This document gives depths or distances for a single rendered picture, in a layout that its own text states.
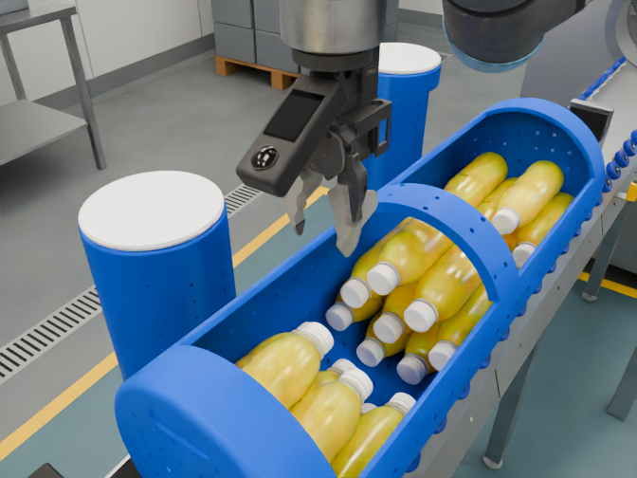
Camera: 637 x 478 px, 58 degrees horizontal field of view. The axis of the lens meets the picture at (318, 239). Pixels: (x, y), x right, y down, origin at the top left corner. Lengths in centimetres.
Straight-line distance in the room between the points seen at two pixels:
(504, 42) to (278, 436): 40
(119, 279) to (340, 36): 76
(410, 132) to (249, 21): 278
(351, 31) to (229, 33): 422
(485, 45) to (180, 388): 41
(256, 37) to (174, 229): 352
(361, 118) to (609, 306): 226
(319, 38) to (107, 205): 80
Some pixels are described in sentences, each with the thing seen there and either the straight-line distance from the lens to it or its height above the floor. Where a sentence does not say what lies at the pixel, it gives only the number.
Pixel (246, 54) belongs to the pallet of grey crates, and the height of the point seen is 21.
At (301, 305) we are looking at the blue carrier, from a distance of 88.
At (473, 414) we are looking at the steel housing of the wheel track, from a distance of 100.
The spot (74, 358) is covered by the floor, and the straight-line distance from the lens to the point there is 242.
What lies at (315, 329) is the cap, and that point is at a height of 117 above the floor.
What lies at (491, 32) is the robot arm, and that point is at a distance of 54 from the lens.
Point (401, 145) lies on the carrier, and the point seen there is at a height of 79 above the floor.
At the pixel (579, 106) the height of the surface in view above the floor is 108.
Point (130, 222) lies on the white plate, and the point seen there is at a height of 104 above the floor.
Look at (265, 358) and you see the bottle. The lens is 63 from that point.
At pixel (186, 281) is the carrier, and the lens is 112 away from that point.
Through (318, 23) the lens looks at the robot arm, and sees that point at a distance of 48.
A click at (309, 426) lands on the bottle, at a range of 62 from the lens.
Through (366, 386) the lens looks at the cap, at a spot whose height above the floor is 112.
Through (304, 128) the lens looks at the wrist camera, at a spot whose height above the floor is 144.
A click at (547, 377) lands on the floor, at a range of 232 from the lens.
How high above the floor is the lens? 165
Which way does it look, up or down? 36 degrees down
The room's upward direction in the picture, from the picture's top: straight up
